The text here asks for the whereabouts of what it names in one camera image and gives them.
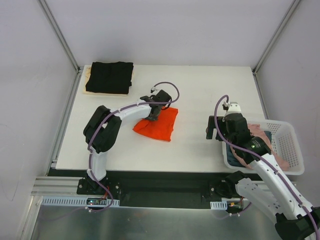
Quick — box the folded black t shirt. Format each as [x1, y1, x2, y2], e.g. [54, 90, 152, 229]
[85, 61, 134, 95]

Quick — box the teal blue t shirt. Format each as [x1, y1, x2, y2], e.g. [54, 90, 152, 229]
[225, 131, 272, 168]

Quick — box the pink t shirt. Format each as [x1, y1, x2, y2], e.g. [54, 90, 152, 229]
[229, 123, 291, 173]

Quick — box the orange t shirt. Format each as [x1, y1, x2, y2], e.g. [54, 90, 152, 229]
[132, 107, 179, 142]

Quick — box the white plastic laundry basket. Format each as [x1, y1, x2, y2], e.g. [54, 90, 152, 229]
[221, 119, 306, 176]

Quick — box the right white cable duct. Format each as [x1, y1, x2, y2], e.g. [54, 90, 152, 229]
[210, 200, 228, 211]

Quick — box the left aluminium frame post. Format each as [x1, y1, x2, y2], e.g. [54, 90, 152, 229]
[37, 0, 81, 72]

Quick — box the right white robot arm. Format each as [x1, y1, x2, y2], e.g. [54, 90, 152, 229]
[206, 113, 320, 240]

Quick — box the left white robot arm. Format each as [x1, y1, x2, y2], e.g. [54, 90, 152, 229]
[83, 90, 173, 195]

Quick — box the folded beige t shirt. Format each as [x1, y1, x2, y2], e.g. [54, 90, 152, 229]
[82, 66, 128, 97]

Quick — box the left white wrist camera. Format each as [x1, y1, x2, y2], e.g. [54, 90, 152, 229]
[150, 86, 157, 93]

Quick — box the right aluminium frame post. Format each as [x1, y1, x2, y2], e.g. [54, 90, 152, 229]
[252, 0, 302, 76]

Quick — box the left green circuit board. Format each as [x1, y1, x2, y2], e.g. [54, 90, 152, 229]
[86, 197, 108, 207]

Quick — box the aluminium frame post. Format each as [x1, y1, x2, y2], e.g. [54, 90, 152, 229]
[252, 0, 302, 76]
[37, 0, 81, 72]

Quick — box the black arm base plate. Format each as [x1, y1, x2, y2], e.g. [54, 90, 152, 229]
[76, 171, 241, 209]

